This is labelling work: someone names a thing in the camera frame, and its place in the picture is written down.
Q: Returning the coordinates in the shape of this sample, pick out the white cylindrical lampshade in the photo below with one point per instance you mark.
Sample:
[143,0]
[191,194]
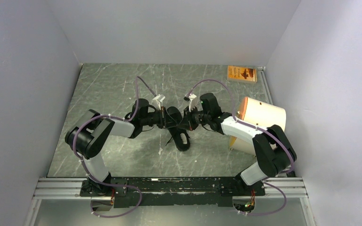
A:
[260,114]

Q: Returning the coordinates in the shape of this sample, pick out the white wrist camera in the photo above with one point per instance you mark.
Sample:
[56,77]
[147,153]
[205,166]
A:
[192,101]
[159,100]

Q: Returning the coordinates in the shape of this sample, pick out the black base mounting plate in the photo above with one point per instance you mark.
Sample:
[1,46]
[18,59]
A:
[220,191]

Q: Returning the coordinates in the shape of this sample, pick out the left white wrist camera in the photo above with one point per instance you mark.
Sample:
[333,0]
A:
[159,100]

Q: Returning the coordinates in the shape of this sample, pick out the orange book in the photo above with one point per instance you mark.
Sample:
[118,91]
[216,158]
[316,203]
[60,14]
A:
[242,74]

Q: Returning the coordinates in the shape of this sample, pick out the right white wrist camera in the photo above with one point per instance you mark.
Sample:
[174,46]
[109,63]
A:
[192,101]

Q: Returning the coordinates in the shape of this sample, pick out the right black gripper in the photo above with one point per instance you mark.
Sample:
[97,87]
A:
[187,121]

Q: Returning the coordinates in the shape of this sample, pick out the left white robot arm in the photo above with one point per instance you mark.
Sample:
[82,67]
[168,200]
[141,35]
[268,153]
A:
[88,136]

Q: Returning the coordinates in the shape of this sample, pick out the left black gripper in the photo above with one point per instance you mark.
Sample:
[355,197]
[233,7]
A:
[169,121]

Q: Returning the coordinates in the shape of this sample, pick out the black canvas shoe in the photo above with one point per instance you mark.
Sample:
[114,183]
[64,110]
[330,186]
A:
[180,137]

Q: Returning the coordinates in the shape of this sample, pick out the aluminium frame rail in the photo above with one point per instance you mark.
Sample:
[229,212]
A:
[69,188]

